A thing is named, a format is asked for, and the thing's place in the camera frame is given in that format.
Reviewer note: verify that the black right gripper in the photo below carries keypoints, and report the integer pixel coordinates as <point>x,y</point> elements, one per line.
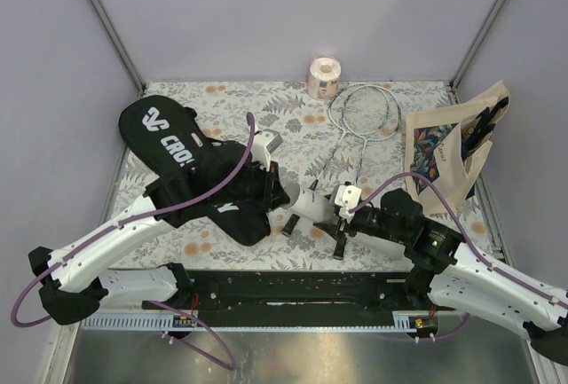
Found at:
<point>343,225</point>

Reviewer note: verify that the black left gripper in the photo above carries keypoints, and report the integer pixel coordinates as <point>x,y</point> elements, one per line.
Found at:
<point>273,192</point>

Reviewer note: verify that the white shuttlecock tube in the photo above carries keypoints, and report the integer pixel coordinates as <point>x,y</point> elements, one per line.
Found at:
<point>308,204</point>

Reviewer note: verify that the badminton racket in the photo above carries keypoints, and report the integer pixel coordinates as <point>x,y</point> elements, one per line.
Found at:
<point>359,149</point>
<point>328,162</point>

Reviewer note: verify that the black racket bag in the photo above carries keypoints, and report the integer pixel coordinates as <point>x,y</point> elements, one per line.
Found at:
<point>164,135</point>

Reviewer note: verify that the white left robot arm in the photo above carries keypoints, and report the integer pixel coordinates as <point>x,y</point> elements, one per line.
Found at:
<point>76,280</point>

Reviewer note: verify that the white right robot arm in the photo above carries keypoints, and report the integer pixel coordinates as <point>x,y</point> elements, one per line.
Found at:
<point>451,273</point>

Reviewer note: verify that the floral table mat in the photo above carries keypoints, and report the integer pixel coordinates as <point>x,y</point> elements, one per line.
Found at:
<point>313,151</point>

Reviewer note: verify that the pink toilet paper roll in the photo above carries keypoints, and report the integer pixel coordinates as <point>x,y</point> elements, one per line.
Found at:
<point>324,77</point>

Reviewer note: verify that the beige tote bag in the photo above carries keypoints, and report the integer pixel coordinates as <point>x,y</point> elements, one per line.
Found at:
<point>449,145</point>

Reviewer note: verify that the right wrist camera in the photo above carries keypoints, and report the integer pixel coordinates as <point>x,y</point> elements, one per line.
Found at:
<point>344,198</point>

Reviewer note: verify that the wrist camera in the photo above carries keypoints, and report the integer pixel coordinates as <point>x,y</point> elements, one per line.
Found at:
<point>344,198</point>
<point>265,143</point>

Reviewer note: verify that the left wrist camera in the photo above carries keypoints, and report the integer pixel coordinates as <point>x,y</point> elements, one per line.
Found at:
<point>265,143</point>

